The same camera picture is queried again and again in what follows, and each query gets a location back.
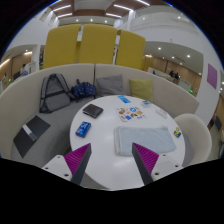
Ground yellow partition panel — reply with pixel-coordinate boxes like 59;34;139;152
115;29;147;71
43;23;82;69
78;23;118;65

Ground light blue towel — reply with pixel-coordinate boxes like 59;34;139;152
113;125;178;158

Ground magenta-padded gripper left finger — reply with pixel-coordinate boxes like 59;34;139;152
41;142;93;186

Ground pink wall panel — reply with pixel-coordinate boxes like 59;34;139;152
206;63;219;90

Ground ceiling strip lights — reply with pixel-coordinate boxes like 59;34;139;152
49;0;151;19

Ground white upholstered chair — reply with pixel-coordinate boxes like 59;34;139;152
173;113;213;168

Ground yellow-green cushion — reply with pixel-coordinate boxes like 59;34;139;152
128;78;155;104

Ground grey backpack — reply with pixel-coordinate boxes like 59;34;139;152
39;73;73;114

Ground beige curved sofa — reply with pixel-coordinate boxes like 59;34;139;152
0;63;201;168

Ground blue card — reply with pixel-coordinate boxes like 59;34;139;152
117;95;132;104

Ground blue card box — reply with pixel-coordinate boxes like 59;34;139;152
75;120;92;139

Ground grey cushion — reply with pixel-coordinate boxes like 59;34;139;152
95;74;127;98

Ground navy blue patterned bag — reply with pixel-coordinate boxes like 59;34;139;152
70;79;97;101

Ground black laptop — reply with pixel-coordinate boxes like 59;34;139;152
12;114;52;159

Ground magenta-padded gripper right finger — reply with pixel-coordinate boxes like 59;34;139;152
131;142;184;186

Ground colourful sticker sheet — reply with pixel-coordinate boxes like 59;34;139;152
116;106;147;123

